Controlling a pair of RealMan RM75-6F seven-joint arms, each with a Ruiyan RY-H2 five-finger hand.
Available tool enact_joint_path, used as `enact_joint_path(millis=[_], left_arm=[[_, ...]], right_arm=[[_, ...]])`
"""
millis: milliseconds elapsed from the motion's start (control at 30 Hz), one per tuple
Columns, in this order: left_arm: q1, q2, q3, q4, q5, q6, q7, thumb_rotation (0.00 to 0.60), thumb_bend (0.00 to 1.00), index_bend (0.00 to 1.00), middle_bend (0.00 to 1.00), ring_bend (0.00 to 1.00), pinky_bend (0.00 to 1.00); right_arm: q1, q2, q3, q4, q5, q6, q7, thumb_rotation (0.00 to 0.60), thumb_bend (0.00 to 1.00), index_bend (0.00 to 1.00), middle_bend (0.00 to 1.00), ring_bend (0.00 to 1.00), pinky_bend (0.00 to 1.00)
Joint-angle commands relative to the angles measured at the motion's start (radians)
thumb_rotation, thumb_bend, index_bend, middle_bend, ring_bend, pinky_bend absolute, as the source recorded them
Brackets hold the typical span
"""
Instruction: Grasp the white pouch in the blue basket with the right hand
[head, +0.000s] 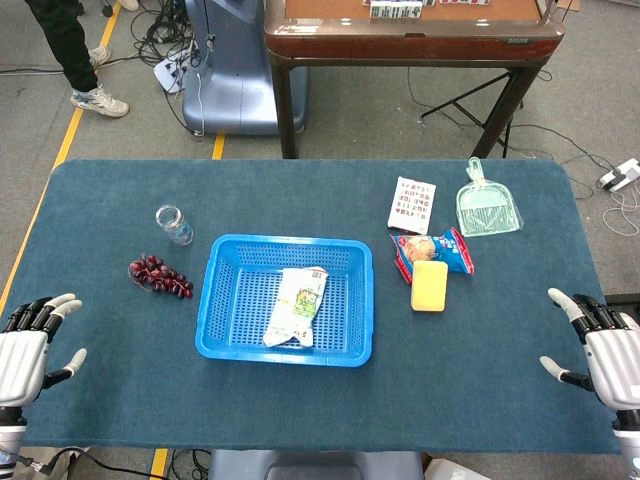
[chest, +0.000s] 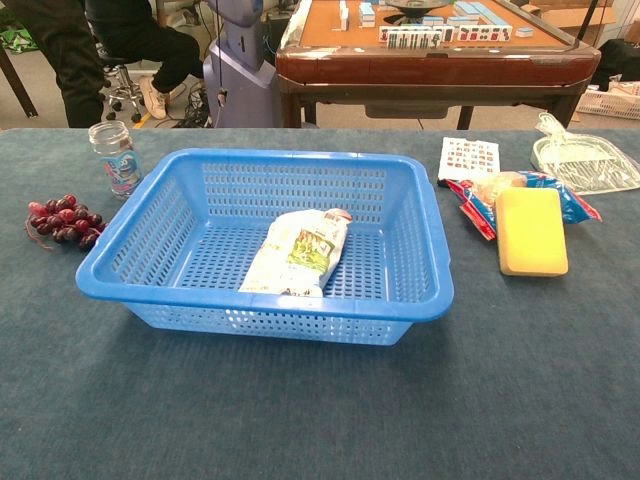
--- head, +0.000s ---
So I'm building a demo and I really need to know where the grey robot torso base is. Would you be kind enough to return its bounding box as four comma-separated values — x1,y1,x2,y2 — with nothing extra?
207,449,426,480

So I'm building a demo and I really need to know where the red blue snack bag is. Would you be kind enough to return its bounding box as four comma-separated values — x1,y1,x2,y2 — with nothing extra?
389,227,476,286

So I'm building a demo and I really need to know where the clear plastic jar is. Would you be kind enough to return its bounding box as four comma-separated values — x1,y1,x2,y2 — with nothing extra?
154,203,195,247

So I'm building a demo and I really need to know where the brown mahjong table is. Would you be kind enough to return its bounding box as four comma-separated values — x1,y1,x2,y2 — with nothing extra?
263,0,567,160

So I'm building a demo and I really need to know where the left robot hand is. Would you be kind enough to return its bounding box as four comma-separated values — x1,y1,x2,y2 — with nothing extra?
0,293,88,409

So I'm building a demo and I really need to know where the white green snack bag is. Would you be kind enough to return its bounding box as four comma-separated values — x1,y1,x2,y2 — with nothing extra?
262,266,330,349

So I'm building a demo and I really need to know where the mint green dustpan set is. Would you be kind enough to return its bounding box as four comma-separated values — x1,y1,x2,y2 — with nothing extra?
454,156,524,238

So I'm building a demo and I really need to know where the white printed card pack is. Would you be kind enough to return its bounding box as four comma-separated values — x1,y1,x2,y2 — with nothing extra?
387,176,437,235

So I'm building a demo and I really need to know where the white power strip with cables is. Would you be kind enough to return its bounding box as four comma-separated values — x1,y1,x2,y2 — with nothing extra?
152,49,199,94

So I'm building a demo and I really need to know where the blue plastic basket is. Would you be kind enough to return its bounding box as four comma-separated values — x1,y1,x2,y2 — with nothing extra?
194,233,375,369

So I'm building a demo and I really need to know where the person in black trousers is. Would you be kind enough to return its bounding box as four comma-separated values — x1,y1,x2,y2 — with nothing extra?
23,0,131,119

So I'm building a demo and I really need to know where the yellow sponge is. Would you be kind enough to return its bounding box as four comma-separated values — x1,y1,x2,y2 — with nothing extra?
410,259,450,313

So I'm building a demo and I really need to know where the red grape bunch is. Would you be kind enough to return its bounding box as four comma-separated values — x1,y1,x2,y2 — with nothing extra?
128,254,195,300

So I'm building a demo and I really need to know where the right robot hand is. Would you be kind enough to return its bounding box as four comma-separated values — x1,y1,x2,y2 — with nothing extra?
539,287,640,414

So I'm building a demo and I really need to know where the black cable bundle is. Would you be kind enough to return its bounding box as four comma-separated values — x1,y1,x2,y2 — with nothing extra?
130,0,211,66

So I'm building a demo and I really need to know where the blue table mat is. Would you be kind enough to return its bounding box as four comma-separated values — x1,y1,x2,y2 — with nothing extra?
0,158,623,455

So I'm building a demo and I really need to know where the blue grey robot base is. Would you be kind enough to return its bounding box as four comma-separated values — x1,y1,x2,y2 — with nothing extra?
181,0,309,136

